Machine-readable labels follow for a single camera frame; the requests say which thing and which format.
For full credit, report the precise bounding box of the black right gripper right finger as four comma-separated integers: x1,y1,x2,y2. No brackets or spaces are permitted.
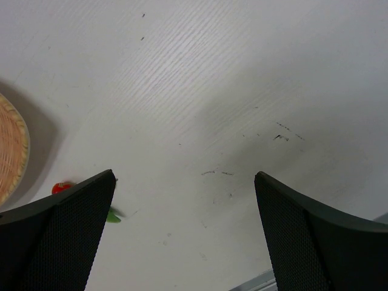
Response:
255,172,387,290

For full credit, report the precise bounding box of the fake tomato sprig with leaves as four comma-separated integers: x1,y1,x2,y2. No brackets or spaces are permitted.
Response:
51,181,121,224

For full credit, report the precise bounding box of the woven bamboo fruit basket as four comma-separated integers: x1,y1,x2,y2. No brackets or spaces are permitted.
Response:
1,95,30,204

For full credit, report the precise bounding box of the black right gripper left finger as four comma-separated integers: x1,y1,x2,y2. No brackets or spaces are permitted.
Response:
1,170,116,291

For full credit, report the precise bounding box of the aluminium table edge rail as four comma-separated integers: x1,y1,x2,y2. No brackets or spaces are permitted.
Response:
230,269,278,291

